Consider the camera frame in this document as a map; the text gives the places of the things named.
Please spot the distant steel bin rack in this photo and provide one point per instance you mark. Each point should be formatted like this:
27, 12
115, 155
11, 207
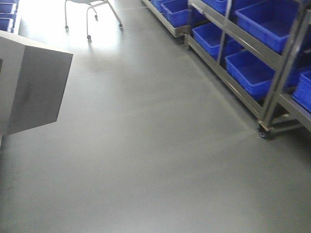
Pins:
258, 48

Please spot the gray square base block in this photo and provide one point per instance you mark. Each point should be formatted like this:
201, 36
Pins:
33, 78

